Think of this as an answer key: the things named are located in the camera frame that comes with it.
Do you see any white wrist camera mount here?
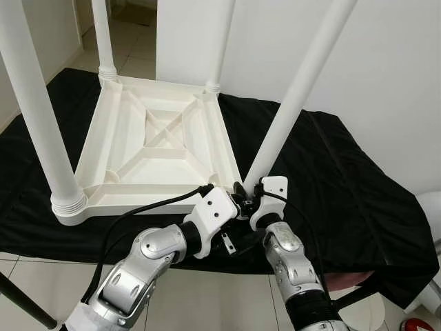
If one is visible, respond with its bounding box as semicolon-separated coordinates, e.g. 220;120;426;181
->
249;176;289;232
183;186;238;259

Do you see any white plastic table top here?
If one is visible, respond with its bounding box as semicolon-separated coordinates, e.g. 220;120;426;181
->
52;76;245;227

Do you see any pink cushion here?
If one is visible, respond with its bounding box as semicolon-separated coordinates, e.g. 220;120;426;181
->
324;271;376;287

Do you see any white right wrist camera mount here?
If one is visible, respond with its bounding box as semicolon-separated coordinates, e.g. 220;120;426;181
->
249;176;289;232

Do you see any black tablecloth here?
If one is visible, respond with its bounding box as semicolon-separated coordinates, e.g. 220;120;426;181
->
0;67;441;308

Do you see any dark grey table leg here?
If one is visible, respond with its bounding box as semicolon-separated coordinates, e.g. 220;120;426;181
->
331;283;376;308

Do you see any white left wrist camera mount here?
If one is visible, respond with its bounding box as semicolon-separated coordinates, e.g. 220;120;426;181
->
183;186;238;259

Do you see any black stand leg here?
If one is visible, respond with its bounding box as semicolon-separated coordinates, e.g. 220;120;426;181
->
0;270;59;330

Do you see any red round appliance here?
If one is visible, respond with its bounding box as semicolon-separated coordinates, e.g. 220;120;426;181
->
403;319;435;331

